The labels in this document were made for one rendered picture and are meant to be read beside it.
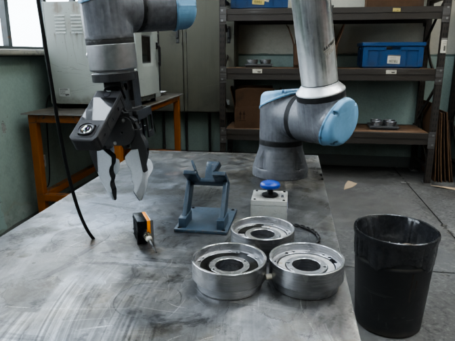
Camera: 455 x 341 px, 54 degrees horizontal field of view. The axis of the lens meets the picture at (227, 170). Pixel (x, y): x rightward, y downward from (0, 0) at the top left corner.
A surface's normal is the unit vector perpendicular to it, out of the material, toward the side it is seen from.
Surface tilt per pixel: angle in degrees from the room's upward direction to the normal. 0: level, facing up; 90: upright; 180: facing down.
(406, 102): 90
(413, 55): 90
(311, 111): 103
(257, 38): 90
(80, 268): 0
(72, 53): 90
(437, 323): 0
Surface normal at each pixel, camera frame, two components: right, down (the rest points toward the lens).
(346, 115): 0.66, 0.31
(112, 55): 0.23, 0.26
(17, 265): 0.00, -0.97
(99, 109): -0.13, -0.67
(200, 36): -0.14, 0.25
